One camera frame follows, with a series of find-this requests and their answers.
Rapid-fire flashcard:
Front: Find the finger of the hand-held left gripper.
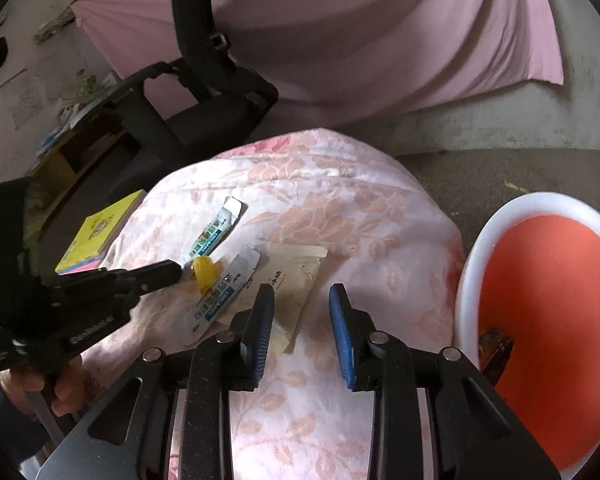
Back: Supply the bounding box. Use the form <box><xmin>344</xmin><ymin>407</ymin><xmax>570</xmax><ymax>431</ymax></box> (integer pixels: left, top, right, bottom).
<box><xmin>100</xmin><ymin>259</ymin><xmax>183</xmax><ymax>295</ymax></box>

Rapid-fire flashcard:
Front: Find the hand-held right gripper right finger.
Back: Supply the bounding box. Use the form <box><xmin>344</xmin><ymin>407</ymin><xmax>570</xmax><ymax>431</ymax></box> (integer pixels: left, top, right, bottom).
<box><xmin>328</xmin><ymin>283</ymin><xmax>561</xmax><ymax>480</ymax></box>

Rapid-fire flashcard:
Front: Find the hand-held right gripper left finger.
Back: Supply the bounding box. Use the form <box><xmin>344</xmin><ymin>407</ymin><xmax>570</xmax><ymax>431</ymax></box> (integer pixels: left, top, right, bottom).
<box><xmin>35</xmin><ymin>283</ymin><xmax>276</xmax><ymax>480</ymax></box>

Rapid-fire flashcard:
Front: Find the yellow plastic cylinder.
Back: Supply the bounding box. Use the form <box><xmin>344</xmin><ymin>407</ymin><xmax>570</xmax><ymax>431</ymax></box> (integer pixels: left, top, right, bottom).
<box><xmin>192</xmin><ymin>255</ymin><xmax>217</xmax><ymax>296</ymax></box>

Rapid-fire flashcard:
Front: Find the white and orange bin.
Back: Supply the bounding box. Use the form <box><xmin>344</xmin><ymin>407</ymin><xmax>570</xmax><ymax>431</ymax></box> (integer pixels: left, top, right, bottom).
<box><xmin>454</xmin><ymin>191</ymin><xmax>600</xmax><ymax>478</ymax></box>

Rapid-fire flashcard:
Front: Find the person's left forearm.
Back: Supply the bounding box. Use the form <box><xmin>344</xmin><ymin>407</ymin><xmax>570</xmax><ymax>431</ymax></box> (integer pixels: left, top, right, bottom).
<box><xmin>0</xmin><ymin>375</ymin><xmax>48</xmax><ymax>461</ymax></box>

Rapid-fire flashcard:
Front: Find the person's left hand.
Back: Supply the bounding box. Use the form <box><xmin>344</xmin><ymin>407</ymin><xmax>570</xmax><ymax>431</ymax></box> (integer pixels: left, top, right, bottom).
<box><xmin>2</xmin><ymin>352</ymin><xmax>88</xmax><ymax>417</ymax></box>

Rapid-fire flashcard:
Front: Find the white green printed carton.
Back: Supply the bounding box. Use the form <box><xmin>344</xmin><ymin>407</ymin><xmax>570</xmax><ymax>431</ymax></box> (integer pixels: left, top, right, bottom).
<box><xmin>182</xmin><ymin>245</ymin><xmax>261</xmax><ymax>346</ymax></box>

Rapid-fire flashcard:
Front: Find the beige paper packet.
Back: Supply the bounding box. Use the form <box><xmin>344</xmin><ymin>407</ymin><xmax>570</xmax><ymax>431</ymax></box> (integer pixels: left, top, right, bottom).
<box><xmin>255</xmin><ymin>240</ymin><xmax>328</xmax><ymax>356</ymax></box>

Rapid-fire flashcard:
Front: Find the yellow book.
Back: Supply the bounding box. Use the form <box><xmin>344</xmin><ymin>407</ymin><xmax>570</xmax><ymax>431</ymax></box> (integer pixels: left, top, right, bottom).
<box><xmin>55</xmin><ymin>189</ymin><xmax>148</xmax><ymax>276</ymax></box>

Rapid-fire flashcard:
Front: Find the floral pink blanket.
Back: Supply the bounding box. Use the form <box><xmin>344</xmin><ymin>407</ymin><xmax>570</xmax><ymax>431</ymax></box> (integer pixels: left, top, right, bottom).
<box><xmin>80</xmin><ymin>127</ymin><xmax>468</xmax><ymax>480</ymax></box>

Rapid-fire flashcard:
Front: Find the wooden shelf unit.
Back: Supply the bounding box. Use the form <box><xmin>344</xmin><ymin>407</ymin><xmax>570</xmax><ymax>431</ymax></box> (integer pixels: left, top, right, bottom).
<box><xmin>27</xmin><ymin>85</ymin><xmax>141</xmax><ymax>196</ymax></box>

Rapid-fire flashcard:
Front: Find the black office chair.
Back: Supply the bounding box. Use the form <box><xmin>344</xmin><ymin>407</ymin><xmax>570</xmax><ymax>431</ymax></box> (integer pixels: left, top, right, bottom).
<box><xmin>105</xmin><ymin>0</ymin><xmax>280</xmax><ymax>201</ymax></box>

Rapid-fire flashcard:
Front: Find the pile of papers and books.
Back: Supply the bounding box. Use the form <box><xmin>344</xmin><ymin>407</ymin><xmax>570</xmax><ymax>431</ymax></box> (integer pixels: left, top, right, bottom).
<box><xmin>35</xmin><ymin>72</ymin><xmax>118</xmax><ymax>161</ymax></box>

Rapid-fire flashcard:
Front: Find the pink hanging cloth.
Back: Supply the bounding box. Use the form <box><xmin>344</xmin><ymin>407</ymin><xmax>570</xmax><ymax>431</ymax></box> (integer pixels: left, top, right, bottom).
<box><xmin>72</xmin><ymin>0</ymin><xmax>565</xmax><ymax>128</ymax></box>

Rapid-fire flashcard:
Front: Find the wall calendar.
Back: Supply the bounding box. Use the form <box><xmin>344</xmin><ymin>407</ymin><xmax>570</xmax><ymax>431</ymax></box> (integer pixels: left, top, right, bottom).
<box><xmin>0</xmin><ymin>67</ymin><xmax>46</xmax><ymax>131</ymax></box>

